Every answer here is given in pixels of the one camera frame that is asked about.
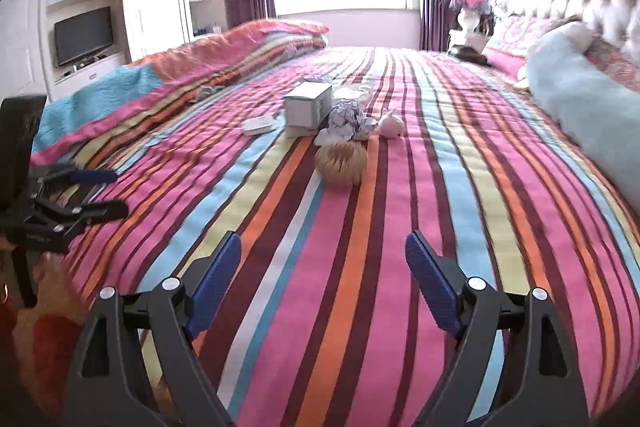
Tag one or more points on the floral pillow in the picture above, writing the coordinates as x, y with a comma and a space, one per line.
615, 62

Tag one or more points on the clear plastic wrapper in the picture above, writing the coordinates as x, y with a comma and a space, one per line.
351, 93

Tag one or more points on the striped bedspread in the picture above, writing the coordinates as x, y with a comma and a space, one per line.
350, 257

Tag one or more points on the red shaggy rug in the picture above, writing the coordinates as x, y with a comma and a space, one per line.
50, 347

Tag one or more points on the crumpled printed paper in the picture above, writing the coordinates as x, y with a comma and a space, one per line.
347, 117

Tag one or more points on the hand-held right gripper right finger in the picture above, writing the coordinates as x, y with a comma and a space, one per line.
432, 279

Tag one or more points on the light blue pillow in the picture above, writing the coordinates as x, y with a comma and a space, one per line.
575, 107

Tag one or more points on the dark brown object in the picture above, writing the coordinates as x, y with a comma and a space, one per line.
467, 54

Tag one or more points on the folded turquoise orange quilt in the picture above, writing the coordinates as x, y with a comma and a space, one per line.
100, 97

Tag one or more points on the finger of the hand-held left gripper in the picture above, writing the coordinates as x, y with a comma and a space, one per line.
100, 210
92, 177

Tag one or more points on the white vase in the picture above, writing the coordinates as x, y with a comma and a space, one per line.
467, 27

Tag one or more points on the flat white small device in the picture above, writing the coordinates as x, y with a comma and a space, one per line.
257, 125

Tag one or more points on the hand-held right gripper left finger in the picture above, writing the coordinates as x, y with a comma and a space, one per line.
215, 279

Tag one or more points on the white grey box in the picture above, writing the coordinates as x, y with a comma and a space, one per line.
307, 104

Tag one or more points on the small pink toy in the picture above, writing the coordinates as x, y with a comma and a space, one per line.
392, 125

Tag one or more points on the black television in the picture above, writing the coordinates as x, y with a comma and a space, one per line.
82, 37

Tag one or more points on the small grey item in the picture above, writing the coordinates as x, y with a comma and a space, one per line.
207, 90

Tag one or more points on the pink patterned pillow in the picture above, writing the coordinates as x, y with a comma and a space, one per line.
515, 37

